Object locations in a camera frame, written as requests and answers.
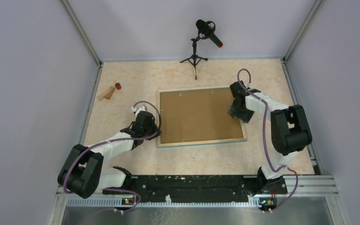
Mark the small brown cylinder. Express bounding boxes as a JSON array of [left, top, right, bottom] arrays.
[[115, 83, 122, 90]]

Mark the brown backing board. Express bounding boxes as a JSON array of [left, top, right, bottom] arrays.
[[159, 88, 244, 145]]

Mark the wooden block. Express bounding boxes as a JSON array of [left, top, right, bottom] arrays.
[[97, 86, 112, 100], [104, 86, 115, 100]]

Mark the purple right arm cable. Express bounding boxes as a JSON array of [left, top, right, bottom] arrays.
[[237, 68, 299, 213]]

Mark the wooden picture frame blue edge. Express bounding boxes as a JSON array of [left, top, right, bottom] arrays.
[[156, 85, 248, 149]]

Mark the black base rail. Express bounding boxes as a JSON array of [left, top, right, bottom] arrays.
[[121, 175, 288, 203]]

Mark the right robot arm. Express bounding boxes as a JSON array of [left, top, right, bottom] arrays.
[[228, 82, 312, 195]]

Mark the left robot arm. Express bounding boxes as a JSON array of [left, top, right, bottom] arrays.
[[57, 110, 161, 199]]

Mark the black microphone on tripod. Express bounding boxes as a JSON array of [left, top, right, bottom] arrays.
[[180, 19, 224, 80]]

